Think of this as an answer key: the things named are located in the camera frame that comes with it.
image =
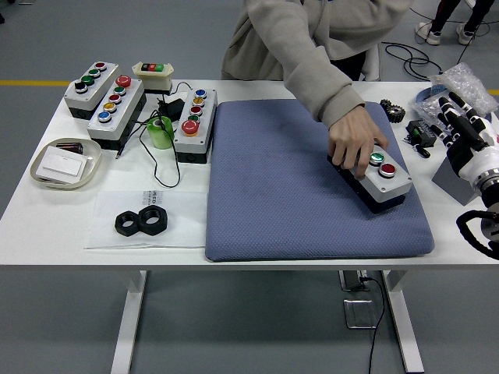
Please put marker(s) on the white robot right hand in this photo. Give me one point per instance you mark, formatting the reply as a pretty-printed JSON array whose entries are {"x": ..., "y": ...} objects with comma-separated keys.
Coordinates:
[{"x": 468, "y": 140}]

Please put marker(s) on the person's right hand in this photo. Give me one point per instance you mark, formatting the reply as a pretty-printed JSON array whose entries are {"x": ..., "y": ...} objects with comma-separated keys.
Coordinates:
[{"x": 354, "y": 136}]

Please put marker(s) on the grey four-button control box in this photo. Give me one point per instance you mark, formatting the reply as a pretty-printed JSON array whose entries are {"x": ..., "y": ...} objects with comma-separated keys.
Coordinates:
[
  {"x": 99, "y": 89},
  {"x": 390, "y": 187}
]

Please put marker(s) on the person's right forearm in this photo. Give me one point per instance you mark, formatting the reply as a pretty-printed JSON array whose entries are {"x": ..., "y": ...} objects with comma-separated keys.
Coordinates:
[{"x": 327, "y": 89}]

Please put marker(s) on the grey five-button mushroom-button box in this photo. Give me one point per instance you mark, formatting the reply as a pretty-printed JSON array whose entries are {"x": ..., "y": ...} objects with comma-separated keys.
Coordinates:
[
  {"x": 125, "y": 107},
  {"x": 191, "y": 142}
]

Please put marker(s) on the small black connector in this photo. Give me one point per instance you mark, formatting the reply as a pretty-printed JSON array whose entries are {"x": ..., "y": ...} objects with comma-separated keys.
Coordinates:
[{"x": 424, "y": 151}]

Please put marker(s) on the black double gear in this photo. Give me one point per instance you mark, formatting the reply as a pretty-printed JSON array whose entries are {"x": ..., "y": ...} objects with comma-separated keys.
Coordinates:
[{"x": 395, "y": 115}]

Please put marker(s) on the grey block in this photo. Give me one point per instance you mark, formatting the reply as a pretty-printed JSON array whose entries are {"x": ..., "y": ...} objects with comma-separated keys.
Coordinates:
[{"x": 448, "y": 183}]

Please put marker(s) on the black module with green terminal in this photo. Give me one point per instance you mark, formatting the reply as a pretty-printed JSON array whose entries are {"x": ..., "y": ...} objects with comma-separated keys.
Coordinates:
[{"x": 419, "y": 132}]

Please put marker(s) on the clear bag of metal parts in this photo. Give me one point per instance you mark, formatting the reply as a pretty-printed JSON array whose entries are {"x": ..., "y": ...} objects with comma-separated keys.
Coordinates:
[{"x": 427, "y": 107}]

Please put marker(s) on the bubble wrap bag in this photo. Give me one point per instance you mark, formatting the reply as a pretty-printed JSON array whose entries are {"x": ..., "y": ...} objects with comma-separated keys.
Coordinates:
[{"x": 464, "y": 82}]

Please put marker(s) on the blue-grey padded mat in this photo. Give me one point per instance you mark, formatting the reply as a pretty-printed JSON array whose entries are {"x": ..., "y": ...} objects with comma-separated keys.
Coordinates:
[{"x": 273, "y": 175}]

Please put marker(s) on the background person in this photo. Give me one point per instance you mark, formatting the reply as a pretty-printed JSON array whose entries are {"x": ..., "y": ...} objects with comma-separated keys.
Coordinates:
[{"x": 442, "y": 15}]

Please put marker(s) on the metal floor socket box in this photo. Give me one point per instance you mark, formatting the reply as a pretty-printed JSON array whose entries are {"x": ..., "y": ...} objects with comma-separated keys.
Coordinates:
[{"x": 360, "y": 313}]

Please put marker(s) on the clear printed plastic bag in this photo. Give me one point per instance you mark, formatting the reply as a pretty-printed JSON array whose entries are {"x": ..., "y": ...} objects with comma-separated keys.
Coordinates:
[{"x": 183, "y": 222}]

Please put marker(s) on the green tape roll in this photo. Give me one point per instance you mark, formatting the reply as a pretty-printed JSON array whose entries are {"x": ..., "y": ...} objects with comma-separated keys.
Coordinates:
[{"x": 161, "y": 136}]

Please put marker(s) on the white table leg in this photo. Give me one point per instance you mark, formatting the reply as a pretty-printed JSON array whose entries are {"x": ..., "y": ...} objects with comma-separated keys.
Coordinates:
[
  {"x": 405, "y": 331},
  {"x": 126, "y": 331}
]

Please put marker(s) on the large black hex nut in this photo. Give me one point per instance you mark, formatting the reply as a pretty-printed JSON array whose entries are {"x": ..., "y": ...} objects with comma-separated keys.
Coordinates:
[
  {"x": 161, "y": 226},
  {"x": 121, "y": 230}
]

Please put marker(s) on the white shallow tray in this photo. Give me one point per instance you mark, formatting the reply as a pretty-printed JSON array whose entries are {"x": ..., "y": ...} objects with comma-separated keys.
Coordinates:
[{"x": 93, "y": 152}]

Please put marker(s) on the small dark brown item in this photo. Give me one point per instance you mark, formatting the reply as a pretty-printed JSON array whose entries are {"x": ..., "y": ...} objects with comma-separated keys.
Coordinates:
[{"x": 72, "y": 147}]

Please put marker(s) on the cream three-button switch box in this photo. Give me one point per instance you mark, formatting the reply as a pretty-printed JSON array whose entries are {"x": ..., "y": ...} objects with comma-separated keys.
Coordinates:
[{"x": 156, "y": 80}]

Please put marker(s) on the white switch plate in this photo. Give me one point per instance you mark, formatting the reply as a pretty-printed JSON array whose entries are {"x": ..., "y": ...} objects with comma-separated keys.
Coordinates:
[{"x": 62, "y": 163}]

